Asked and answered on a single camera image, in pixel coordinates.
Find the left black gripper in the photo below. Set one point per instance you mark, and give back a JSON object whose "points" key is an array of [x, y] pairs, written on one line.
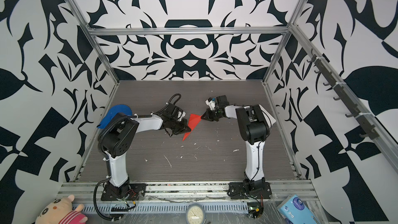
{"points": [[184, 129]]}

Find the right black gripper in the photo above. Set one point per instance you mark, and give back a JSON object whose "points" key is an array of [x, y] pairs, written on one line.
{"points": [[209, 112]]}

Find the red square paper sheet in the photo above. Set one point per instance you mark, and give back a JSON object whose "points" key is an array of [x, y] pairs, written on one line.
{"points": [[193, 121]]}

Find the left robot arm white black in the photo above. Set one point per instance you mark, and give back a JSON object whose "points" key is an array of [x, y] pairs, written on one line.
{"points": [[119, 128]]}

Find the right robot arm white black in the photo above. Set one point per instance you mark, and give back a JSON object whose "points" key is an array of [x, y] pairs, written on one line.
{"points": [[254, 124]]}

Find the white rectangular box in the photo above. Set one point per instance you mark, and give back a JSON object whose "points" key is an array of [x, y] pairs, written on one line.
{"points": [[270, 120]]}

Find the blue cloth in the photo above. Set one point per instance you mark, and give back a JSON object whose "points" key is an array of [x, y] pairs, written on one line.
{"points": [[113, 111]]}

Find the round analog clock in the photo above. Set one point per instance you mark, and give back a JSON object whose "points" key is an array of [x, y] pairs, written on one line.
{"points": [[195, 214]]}

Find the blue tissue pack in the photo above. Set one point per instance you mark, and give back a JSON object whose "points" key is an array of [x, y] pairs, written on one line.
{"points": [[296, 212]]}

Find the pink plush toy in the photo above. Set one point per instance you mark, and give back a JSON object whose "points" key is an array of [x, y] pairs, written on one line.
{"points": [[60, 211]]}

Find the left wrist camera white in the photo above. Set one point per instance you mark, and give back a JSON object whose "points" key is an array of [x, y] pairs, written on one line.
{"points": [[180, 115]]}

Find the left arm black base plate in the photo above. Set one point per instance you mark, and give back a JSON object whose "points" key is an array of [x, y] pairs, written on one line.
{"points": [[129, 192]]}

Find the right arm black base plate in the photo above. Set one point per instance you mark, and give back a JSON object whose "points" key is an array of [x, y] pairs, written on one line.
{"points": [[244, 190]]}

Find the white slotted cable duct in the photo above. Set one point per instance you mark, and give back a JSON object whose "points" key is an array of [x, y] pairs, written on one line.
{"points": [[173, 208]]}

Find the black wall hook rack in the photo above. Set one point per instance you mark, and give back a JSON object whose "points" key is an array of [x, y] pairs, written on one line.
{"points": [[345, 94]]}

